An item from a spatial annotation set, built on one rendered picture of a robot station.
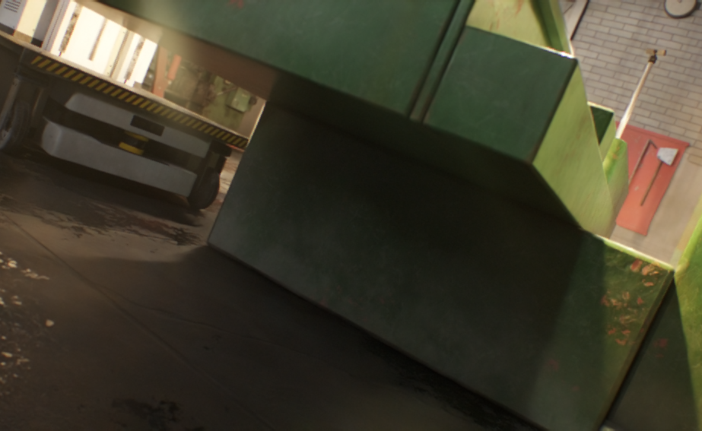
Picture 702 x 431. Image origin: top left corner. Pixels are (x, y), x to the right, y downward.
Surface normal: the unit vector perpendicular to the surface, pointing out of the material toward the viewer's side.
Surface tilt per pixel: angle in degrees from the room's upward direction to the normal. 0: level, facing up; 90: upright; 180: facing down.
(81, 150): 90
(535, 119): 90
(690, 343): 90
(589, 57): 90
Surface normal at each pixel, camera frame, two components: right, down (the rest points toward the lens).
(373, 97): -0.42, -0.10
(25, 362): 0.40, -0.91
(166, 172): 0.63, 0.33
